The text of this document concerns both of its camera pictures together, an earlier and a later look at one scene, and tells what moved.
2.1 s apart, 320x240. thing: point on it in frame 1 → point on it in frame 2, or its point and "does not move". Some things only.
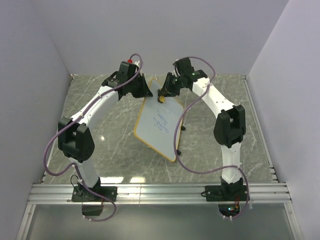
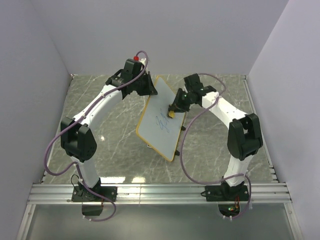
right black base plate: [226, 192] does not move
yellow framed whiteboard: [159, 125] does not move
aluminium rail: [155, 194] does not move
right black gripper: [166, 90] → [177, 106]
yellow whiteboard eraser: [161, 98] → [172, 114]
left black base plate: [80, 194] does not move
